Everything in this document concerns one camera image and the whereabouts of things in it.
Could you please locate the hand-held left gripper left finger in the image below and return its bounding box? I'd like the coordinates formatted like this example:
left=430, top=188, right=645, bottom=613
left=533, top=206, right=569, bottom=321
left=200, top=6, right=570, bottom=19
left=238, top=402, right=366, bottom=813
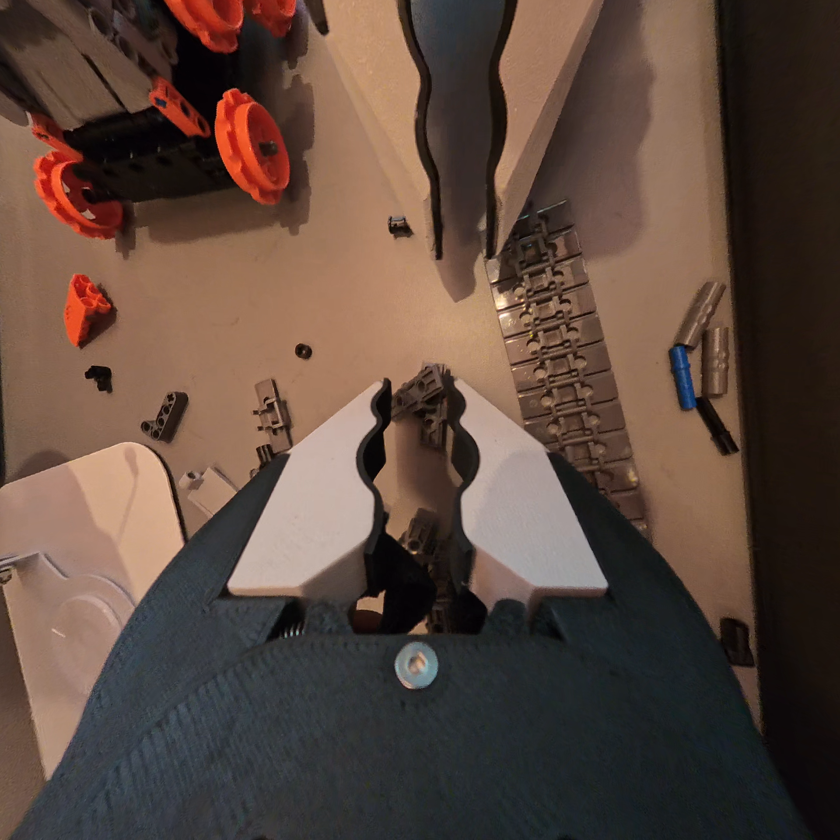
left=227, top=378, right=393, bottom=601

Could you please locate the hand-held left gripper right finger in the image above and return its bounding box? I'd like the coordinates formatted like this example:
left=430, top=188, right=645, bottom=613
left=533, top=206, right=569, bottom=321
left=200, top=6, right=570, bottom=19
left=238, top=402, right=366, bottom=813
left=449, top=378, right=609, bottom=609

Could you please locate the light grey curved panel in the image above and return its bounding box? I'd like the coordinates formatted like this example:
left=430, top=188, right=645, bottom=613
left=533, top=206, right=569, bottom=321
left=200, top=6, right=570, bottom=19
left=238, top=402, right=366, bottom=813
left=178, top=466, right=241, bottom=520

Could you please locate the grey connector block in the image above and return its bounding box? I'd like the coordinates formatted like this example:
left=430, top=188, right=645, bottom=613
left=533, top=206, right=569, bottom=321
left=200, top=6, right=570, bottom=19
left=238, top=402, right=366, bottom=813
left=420, top=407, right=454, bottom=452
left=392, top=363, right=454, bottom=422

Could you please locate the dark grey angled beam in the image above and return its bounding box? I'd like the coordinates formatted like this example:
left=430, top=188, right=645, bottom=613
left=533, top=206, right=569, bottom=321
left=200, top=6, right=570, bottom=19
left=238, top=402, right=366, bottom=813
left=140, top=392, right=190, bottom=445

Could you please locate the orange wedge block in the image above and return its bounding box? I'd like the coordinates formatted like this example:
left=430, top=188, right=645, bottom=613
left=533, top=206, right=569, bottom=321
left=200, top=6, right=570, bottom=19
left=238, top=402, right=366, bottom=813
left=63, top=274, right=116, bottom=348

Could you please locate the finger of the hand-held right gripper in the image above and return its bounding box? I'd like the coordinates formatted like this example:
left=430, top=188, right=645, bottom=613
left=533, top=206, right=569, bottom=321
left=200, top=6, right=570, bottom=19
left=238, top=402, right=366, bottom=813
left=326, top=0, right=445, bottom=260
left=484, top=0, right=605, bottom=259

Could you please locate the grey tube connector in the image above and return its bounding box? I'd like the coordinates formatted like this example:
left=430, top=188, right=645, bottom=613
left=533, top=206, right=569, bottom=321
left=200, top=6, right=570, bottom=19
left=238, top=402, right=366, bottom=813
left=701, top=326, right=731, bottom=399
left=675, top=282, right=728, bottom=349

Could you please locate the grey orange toy block vehicle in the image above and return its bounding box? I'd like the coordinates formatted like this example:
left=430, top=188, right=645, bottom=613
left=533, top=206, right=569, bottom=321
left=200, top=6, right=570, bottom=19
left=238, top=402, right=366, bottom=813
left=0, top=0, right=297, bottom=239

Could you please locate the black small block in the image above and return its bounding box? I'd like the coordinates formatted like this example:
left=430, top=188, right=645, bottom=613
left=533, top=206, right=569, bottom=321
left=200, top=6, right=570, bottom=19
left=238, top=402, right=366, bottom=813
left=720, top=617, right=756, bottom=669

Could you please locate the white lamp base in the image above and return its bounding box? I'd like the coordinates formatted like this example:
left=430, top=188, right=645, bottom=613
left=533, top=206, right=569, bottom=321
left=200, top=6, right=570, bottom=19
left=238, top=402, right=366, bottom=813
left=0, top=441, right=186, bottom=782

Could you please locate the black long pin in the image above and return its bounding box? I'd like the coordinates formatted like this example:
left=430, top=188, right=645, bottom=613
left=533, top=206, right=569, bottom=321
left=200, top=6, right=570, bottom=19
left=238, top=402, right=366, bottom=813
left=696, top=395, right=741, bottom=456

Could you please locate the blue pin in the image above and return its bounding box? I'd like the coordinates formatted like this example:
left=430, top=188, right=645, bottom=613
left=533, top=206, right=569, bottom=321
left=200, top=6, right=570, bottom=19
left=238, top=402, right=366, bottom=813
left=669, top=344, right=697, bottom=412

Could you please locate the grey toy track chain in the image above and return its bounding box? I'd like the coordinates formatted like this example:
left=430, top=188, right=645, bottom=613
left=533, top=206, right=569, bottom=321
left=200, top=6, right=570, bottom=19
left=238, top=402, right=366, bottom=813
left=484, top=200, right=651, bottom=536

